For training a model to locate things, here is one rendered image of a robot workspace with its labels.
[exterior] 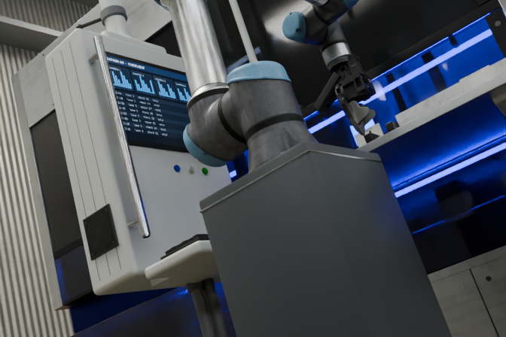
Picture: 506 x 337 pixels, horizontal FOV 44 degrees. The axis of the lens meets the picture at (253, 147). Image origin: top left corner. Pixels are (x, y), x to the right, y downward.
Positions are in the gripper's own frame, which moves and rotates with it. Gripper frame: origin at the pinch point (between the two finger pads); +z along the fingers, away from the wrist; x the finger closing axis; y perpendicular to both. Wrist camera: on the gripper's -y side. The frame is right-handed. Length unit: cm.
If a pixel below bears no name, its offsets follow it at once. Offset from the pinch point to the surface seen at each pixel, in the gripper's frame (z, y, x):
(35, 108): -88, -145, 19
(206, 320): 31, -62, -4
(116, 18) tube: -70, -59, -13
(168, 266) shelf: 21, -43, -37
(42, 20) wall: -305, -314, 187
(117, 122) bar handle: -22, -49, -36
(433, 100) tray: 8.0, 25.1, -18.3
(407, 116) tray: 8.5, 18.6, -18.2
